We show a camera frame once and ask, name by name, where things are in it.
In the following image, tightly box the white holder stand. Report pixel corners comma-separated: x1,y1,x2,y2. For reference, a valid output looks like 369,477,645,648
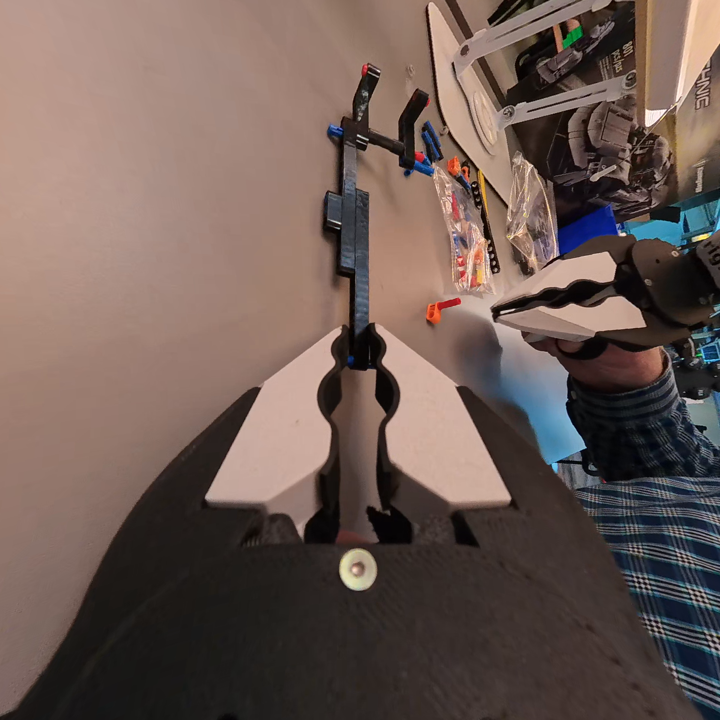
426,0,639,206

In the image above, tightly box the dark printed brick set box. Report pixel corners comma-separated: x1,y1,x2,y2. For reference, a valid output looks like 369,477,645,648
486,0,720,226

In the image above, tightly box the grey desk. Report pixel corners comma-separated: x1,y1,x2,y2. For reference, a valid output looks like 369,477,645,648
0,0,588,710

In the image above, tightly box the black brick beam assembly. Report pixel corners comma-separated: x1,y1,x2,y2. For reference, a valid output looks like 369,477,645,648
323,63,435,372

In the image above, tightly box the black brick beam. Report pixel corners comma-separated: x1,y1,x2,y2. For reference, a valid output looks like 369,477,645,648
471,169,501,275

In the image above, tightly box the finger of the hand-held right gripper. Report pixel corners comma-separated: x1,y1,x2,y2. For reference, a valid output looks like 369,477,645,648
492,291,649,343
492,251,620,314

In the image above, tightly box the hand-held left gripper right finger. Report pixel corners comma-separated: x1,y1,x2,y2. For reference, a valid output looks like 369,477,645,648
368,323,513,543

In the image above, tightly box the person's right hand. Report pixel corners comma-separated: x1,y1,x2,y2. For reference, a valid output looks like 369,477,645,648
522,332,671,390

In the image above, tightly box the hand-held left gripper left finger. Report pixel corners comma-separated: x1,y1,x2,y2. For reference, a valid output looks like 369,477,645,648
204,324,345,543

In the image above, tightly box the clear bag of brick parts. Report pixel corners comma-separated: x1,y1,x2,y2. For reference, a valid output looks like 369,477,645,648
433,163,498,296

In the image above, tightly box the pale flat panel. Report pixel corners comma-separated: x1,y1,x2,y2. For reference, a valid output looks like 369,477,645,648
644,0,720,127

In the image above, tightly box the person's right forearm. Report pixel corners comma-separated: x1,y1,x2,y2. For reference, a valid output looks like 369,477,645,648
565,351,712,483

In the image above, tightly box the blue storage bin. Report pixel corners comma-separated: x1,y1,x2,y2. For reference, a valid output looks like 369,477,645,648
557,204,618,265

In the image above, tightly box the clear bag of dark parts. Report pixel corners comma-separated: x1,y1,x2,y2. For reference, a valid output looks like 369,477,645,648
506,151,559,276

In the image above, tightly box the person's plaid shirt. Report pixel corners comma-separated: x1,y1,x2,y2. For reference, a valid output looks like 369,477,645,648
574,475,720,720

